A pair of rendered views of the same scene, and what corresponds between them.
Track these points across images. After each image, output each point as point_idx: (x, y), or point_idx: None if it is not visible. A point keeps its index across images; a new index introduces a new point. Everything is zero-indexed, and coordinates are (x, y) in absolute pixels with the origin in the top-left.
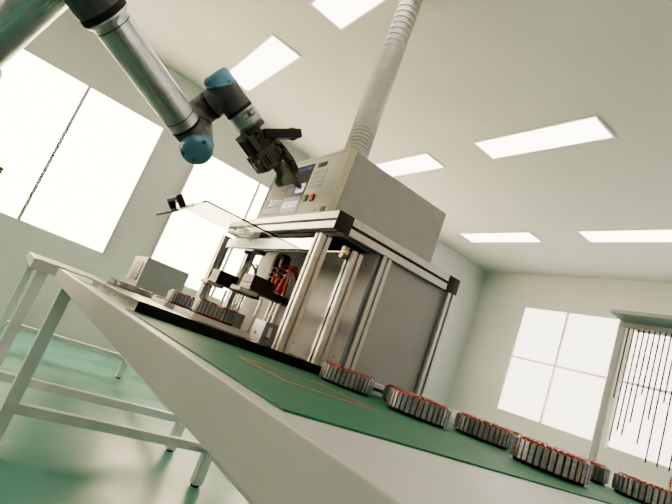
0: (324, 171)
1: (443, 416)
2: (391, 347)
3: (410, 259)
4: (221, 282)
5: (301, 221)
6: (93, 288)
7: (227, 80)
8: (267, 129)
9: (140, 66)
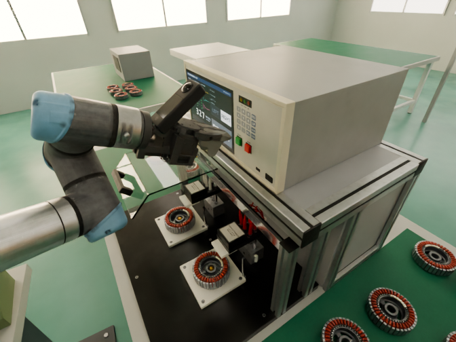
0: (251, 117)
1: None
2: (360, 242)
3: (381, 191)
4: (196, 201)
5: (250, 192)
6: (117, 256)
7: (60, 125)
8: (161, 125)
9: None
